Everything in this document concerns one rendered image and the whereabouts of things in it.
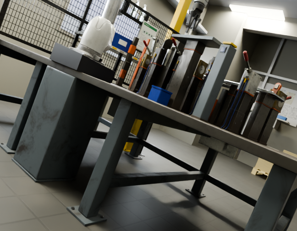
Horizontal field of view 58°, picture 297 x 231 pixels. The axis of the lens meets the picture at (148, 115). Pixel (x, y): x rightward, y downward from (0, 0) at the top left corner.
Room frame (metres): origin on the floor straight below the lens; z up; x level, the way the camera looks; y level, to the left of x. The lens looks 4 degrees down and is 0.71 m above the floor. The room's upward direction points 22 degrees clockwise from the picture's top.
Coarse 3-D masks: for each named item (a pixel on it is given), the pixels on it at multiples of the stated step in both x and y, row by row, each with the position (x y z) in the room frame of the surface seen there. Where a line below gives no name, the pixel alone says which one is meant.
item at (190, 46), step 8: (192, 40) 1.70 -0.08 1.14; (184, 48) 1.74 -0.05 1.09; (192, 48) 1.68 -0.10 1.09; (200, 48) 1.69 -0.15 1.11; (184, 56) 1.72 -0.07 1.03; (192, 56) 1.68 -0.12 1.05; (200, 56) 1.72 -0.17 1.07; (184, 64) 1.70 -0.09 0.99; (192, 64) 1.69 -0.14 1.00; (176, 72) 1.73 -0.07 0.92; (184, 72) 1.68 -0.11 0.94; (192, 72) 1.71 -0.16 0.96; (176, 80) 1.71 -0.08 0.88; (184, 80) 1.68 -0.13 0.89; (176, 88) 1.69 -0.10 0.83; (184, 88) 1.70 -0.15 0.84; (176, 96) 1.68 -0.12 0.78; (168, 104) 1.70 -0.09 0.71; (176, 104) 1.70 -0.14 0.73
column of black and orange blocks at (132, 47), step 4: (132, 40) 2.61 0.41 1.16; (136, 40) 2.60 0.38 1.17; (132, 44) 2.59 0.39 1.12; (136, 44) 2.61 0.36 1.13; (132, 48) 2.59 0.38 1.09; (128, 52) 2.60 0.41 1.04; (132, 52) 2.60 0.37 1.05; (128, 56) 2.59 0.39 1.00; (128, 60) 2.60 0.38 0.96; (124, 64) 2.59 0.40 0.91; (128, 64) 2.61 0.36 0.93; (124, 68) 2.59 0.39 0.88; (120, 72) 2.61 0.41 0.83; (124, 72) 2.60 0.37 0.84; (120, 76) 2.59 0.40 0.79; (124, 76) 2.61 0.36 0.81; (120, 80) 2.59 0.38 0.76; (116, 84) 2.59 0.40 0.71; (120, 84) 2.60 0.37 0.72
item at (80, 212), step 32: (32, 64) 2.56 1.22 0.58; (0, 96) 2.43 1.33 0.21; (32, 96) 1.82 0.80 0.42; (96, 128) 3.50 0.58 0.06; (128, 128) 1.37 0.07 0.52; (192, 128) 1.97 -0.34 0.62; (96, 192) 1.33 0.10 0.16; (192, 192) 2.52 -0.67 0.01; (288, 192) 0.89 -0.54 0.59; (256, 224) 0.92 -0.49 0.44; (288, 224) 2.09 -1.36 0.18
